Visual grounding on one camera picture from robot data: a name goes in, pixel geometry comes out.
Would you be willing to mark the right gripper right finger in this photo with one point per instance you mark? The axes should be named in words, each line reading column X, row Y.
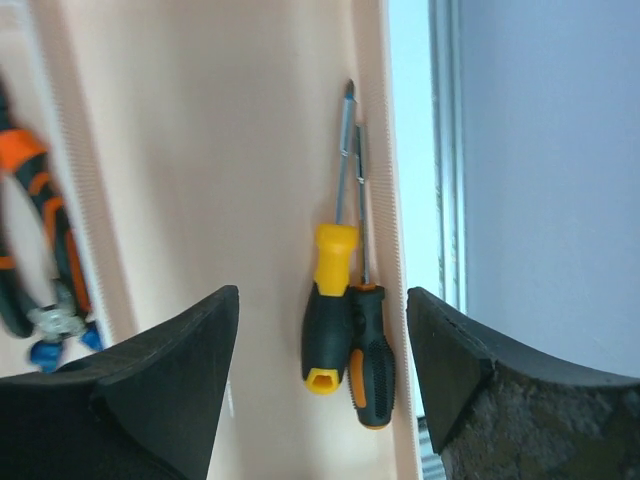
column 451, row 364

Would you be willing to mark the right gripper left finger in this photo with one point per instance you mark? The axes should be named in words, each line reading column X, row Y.
column 169, row 402

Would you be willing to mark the long black orange screwdriver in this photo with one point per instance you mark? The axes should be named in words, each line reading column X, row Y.
column 371, row 369

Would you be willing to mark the yellow black screwdriver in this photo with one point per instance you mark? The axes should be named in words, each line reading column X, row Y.
column 327, row 324

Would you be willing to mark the blue handled cutting pliers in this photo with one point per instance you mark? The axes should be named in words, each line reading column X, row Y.
column 57, row 323

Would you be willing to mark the pink plastic tool box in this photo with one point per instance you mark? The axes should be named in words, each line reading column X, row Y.
column 197, row 144

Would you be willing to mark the orange black pliers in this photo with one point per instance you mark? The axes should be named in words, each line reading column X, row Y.
column 25, row 165

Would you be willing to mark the right aluminium frame post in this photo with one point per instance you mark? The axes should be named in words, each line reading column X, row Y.
column 444, row 17

